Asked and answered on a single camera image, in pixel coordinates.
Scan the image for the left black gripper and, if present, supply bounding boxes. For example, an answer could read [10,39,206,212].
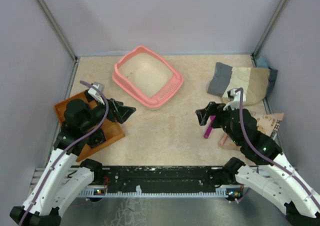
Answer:
[80,94,136,132]

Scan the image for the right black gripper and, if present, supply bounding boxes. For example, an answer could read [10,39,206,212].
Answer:
[195,100,242,146]

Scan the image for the beige cat litter bag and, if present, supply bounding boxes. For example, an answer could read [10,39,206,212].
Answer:
[217,112,285,151]

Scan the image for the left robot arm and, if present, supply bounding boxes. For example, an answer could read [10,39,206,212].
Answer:
[9,94,136,226]

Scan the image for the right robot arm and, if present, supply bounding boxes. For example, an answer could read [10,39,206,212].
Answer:
[195,102,320,226]

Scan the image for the pink litter box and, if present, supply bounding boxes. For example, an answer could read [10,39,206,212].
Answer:
[112,45,184,110]

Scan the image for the purple plastic scoop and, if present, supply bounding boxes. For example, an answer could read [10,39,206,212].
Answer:
[203,115,216,139]

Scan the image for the orange compartment tray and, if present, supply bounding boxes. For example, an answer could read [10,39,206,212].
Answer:
[54,91,125,163]

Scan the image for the black part front tray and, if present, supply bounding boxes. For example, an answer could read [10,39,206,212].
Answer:
[87,128,106,149]

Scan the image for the grey beige folded cloth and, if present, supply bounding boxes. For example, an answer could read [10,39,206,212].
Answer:
[207,62,278,106]

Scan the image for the blue cloth in corner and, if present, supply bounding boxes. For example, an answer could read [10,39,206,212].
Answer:
[255,56,271,69]

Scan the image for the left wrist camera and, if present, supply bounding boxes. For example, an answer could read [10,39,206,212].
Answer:
[87,82,106,103]

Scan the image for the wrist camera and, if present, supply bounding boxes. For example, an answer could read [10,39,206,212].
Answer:
[87,82,106,103]
[223,87,246,111]

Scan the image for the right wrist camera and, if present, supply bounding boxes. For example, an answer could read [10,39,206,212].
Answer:
[223,87,246,111]

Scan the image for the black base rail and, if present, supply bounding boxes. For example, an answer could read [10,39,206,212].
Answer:
[88,166,244,199]

